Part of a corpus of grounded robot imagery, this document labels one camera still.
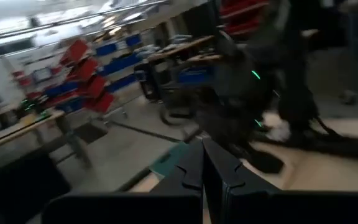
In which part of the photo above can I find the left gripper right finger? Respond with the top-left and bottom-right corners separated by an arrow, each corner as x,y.
203,138 -> 358,224

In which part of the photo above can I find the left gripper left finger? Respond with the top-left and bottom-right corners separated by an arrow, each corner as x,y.
42,141 -> 204,224

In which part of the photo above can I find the light teal plastic bin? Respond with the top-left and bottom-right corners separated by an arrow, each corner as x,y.
149,141 -> 193,178

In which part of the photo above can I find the blue shelf crate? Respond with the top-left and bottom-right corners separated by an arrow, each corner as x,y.
178,67 -> 214,85
94,42 -> 118,57
125,33 -> 143,47

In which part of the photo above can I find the wooden work table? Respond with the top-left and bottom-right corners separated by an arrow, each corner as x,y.
0,108 -> 94,170
147,34 -> 224,63

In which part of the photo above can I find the red storage bin rack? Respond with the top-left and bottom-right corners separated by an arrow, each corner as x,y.
221,0 -> 270,37

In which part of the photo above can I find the tilted red bin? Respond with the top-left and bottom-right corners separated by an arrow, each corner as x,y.
68,57 -> 101,82
79,74 -> 108,99
84,91 -> 116,114
59,39 -> 90,66

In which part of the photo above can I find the blue framed screen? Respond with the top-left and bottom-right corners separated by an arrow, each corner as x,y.
31,67 -> 55,83

